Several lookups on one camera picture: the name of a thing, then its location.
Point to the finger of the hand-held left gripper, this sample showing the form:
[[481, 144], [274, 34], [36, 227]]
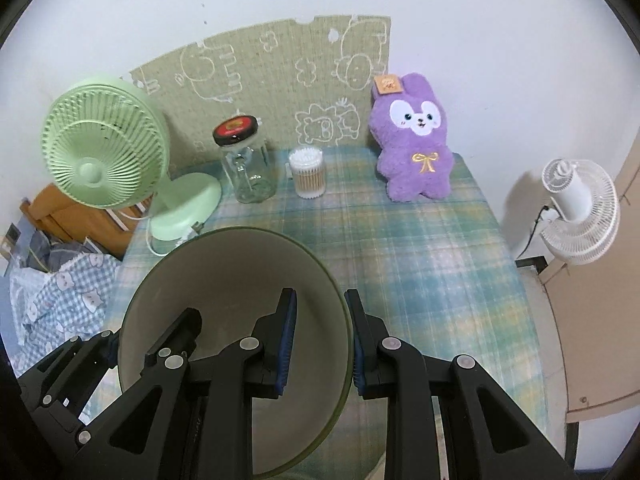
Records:
[[113, 347]]

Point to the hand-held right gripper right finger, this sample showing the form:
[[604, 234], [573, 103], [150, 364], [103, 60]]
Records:
[[356, 345]]

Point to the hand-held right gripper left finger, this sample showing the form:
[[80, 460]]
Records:
[[286, 345]]

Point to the large floral ceramic bowl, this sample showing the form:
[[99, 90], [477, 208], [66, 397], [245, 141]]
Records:
[[225, 280]]

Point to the blue checked bear cloth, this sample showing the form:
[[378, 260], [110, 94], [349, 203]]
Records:
[[75, 285]]

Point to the plaid tablecloth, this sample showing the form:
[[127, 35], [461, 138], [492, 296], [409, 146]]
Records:
[[425, 270]]

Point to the grey plaid cloth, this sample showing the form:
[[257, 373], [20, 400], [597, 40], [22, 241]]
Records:
[[45, 255]]

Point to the wooden furniture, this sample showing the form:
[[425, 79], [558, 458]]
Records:
[[75, 220]]

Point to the cotton swab container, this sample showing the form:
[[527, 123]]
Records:
[[307, 175]]

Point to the glass jar with black lid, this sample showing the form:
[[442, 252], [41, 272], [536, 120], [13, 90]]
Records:
[[247, 170]]

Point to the purple plush toy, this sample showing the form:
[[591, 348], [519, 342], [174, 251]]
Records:
[[415, 170]]

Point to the green desk fan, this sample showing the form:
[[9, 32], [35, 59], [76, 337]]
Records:
[[100, 150]]

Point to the beige wooden board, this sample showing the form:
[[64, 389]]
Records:
[[600, 310]]

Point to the white clip fan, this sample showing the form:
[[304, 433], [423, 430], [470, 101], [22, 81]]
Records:
[[575, 195]]

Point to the green cartoon wall mat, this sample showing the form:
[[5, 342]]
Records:
[[280, 75]]

